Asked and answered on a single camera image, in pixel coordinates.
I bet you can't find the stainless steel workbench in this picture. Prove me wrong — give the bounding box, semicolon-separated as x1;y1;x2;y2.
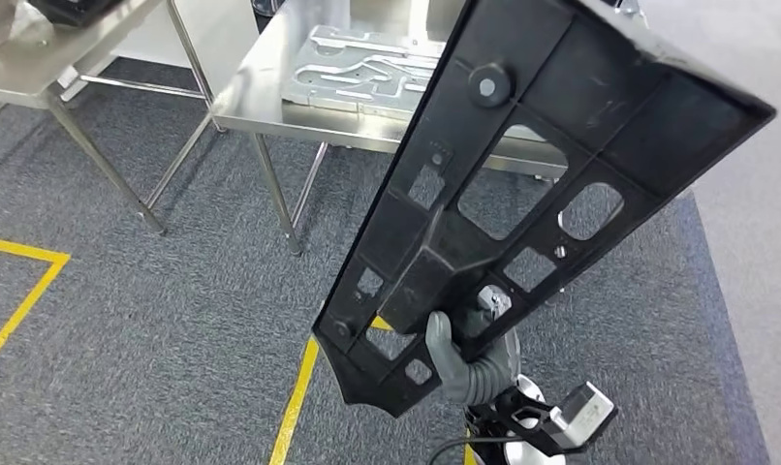
209;0;572;258

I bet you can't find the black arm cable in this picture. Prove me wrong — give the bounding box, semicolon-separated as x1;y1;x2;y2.
426;436;514;465

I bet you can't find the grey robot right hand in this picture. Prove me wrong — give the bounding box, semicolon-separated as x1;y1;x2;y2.
423;285;522;407

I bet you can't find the stainless steel table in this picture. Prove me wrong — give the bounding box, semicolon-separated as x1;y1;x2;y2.
0;0;228;236

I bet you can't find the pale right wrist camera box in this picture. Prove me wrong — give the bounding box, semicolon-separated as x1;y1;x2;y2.
547;382;617;449

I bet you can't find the black plastic plate bracket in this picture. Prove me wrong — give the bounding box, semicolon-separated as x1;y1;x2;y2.
27;0;125;28
311;0;778;419

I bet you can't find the silver stamped metal plate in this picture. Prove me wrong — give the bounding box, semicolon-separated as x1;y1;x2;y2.
281;24;549;143

